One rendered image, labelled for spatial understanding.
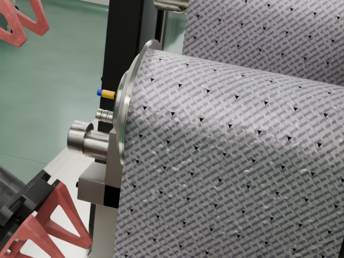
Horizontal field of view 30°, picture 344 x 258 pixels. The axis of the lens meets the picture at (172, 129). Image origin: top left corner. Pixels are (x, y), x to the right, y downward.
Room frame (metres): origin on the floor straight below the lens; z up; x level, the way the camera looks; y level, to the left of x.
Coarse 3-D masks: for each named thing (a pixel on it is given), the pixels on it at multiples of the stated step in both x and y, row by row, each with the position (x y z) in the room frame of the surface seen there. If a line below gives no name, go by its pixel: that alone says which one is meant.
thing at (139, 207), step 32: (128, 160) 0.60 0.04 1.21; (128, 192) 0.60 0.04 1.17; (160, 192) 0.60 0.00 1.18; (192, 192) 0.59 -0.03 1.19; (224, 192) 0.58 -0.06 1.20; (256, 192) 0.58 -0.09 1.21; (128, 224) 0.60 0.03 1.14; (160, 224) 0.60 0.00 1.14; (192, 224) 0.59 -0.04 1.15; (224, 224) 0.58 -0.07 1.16; (256, 224) 0.58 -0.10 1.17; (288, 224) 0.57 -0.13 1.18; (320, 224) 0.57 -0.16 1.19; (128, 256) 0.60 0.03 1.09; (160, 256) 0.59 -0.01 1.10; (192, 256) 0.59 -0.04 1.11; (224, 256) 0.58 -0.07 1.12; (256, 256) 0.58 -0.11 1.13; (288, 256) 0.57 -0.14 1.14; (320, 256) 0.56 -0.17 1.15
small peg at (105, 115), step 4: (96, 112) 0.67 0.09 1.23; (100, 112) 0.67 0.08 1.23; (104, 112) 0.67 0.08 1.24; (108, 112) 0.67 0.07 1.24; (112, 112) 0.67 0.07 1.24; (96, 116) 0.67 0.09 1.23; (100, 116) 0.67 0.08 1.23; (104, 116) 0.66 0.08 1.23; (108, 116) 0.66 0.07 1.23; (112, 116) 0.66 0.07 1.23; (100, 120) 0.67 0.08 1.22; (104, 120) 0.66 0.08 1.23; (108, 120) 0.66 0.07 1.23; (112, 120) 0.66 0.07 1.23
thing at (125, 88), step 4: (136, 56) 0.66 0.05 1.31; (136, 60) 0.65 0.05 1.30; (132, 64) 0.64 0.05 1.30; (132, 68) 0.64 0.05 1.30; (128, 72) 0.64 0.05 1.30; (128, 76) 0.63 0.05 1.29; (128, 80) 0.63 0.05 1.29; (124, 84) 0.62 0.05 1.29; (124, 88) 0.62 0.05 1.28; (124, 92) 0.62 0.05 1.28; (124, 96) 0.62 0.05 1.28; (120, 100) 0.62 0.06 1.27; (120, 104) 0.61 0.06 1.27; (120, 108) 0.61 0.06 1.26; (120, 112) 0.61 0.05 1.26; (120, 116) 0.61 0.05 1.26; (120, 120) 0.61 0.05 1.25; (116, 124) 0.61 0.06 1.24; (120, 124) 0.61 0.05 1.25; (116, 128) 0.61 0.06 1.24; (116, 132) 0.61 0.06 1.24; (116, 136) 0.62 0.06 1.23; (116, 140) 0.62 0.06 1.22
